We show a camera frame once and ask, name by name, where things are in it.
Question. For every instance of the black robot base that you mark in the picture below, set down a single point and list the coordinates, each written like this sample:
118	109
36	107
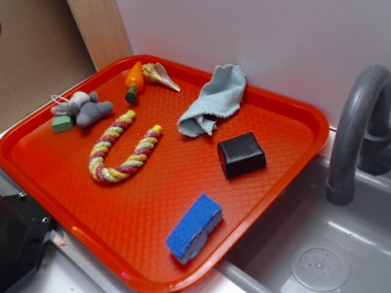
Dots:
25	232

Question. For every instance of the black box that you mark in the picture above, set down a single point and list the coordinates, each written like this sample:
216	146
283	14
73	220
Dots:
240	155

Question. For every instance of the red plastic tray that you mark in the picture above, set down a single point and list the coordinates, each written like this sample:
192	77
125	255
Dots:
125	224

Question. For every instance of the light blue cloth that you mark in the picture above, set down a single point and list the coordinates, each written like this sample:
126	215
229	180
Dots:
219	98

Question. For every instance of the beige seashell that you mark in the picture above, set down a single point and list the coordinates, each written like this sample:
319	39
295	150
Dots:
157	74

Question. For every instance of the blue sponge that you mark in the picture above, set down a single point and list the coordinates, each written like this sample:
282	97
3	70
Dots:
190	234

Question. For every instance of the orange toy carrot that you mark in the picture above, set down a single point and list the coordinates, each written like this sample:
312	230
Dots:
134	82

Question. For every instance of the grey plush mouse toy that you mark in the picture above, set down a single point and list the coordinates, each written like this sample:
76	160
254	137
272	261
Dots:
84	107

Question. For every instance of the green block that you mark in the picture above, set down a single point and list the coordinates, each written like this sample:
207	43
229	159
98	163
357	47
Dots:
63	123

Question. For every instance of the grey toy sink basin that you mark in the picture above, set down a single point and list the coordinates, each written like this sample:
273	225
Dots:
303	243

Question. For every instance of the wooden board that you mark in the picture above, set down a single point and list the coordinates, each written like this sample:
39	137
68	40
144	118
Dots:
102	30

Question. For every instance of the grey toy faucet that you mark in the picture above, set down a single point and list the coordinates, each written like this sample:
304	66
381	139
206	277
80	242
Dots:
362	141

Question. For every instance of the multicolour twisted rope toy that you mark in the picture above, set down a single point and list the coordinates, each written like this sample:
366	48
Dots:
103	174

